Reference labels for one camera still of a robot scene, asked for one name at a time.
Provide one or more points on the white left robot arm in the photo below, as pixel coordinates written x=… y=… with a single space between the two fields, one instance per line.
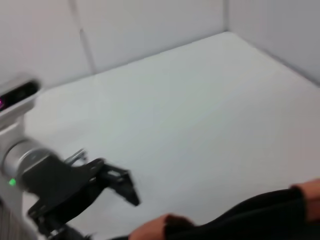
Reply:
x=22 y=155

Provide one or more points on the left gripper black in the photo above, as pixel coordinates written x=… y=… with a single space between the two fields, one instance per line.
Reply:
x=57 y=185

